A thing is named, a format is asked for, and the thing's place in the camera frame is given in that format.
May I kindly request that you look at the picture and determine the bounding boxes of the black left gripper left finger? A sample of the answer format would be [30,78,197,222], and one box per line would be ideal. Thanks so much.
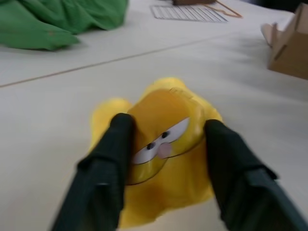
[50,113,136,231]

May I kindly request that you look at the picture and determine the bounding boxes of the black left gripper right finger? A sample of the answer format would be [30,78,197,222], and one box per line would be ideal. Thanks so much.
[204,119,308,231]

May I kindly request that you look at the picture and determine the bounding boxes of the yellow cat plush toy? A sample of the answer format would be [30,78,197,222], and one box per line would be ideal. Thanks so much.
[90,77,223,224]

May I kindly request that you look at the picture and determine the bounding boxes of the brown cardboard box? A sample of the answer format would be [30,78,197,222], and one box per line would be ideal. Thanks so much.
[260,2,308,80]

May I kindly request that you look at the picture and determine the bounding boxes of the green cloth garment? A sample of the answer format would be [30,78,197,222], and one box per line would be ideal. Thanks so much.
[0,0,130,51]

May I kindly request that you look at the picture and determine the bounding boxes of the golden wire hanger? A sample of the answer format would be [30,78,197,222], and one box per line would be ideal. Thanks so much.
[199,0,244,19]

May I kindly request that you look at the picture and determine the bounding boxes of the metal wire cooling rack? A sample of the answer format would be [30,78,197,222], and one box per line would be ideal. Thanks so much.
[150,5,229,24]

